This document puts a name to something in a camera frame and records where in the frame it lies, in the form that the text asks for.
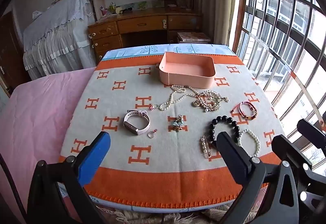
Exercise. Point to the pearl safety pin brooch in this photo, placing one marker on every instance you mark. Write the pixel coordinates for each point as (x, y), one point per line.
(205, 142)

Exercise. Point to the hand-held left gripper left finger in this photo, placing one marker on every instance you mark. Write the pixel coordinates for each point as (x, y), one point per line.
(94, 155)

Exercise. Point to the beige curtain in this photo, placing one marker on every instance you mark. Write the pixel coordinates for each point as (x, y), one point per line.
(221, 10)

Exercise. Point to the small jewelled brooch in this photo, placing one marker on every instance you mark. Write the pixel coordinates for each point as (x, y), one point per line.
(178, 124)

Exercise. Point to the pink bed sheet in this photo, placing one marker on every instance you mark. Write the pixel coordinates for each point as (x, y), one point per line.
(38, 112)

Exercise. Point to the brown wooden door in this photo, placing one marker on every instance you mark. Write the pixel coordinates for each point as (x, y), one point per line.
(10, 50)

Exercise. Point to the orange and grey patterned blanket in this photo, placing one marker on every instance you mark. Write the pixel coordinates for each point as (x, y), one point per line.
(158, 180)

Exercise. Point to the pink storage box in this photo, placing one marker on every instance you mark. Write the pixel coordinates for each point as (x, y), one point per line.
(187, 78)

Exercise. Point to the beige fringed rug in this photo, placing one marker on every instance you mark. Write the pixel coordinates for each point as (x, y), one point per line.
(165, 217)

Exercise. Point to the blue leaf print tablecloth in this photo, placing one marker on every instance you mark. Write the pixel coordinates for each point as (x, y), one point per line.
(132, 52)

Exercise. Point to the wooden desk with drawers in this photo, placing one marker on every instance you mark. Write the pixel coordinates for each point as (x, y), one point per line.
(142, 24)

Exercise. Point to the gold hair ornament with pearls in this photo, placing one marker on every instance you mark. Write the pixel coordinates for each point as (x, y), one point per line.
(206, 104)

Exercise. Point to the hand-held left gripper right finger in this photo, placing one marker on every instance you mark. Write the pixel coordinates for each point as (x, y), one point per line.
(229, 147)

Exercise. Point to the white lace furniture cover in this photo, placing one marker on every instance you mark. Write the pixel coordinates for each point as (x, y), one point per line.
(58, 35)

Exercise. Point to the stack of books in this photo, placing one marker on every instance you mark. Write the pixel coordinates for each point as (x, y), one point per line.
(193, 37)

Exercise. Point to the pink smartwatch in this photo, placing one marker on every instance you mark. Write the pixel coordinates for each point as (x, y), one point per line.
(136, 128)

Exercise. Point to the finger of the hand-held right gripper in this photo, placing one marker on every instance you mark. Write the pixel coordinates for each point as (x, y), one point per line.
(310, 131)
(284, 146)

